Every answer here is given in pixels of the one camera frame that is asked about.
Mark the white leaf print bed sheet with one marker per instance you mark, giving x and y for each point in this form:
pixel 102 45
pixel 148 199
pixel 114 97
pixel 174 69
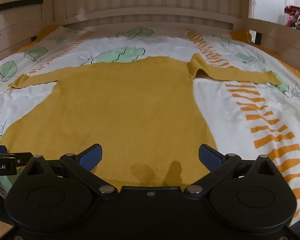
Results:
pixel 227 110

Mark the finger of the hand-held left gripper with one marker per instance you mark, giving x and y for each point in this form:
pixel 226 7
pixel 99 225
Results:
pixel 23 158

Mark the light wooden bed frame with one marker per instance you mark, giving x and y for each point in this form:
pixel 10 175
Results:
pixel 150 18

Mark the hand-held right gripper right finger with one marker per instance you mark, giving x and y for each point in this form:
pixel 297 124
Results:
pixel 210 155

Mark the black rail strip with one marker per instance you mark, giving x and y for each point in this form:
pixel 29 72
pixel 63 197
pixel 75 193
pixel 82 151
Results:
pixel 15 5

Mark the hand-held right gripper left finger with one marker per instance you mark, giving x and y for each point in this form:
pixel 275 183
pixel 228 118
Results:
pixel 90 154

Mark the mustard yellow knit sweater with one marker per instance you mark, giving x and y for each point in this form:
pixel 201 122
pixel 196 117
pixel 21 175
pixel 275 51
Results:
pixel 140 117

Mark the colourful pile of clothes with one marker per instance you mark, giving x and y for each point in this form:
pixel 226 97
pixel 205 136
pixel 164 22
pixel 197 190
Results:
pixel 297 16

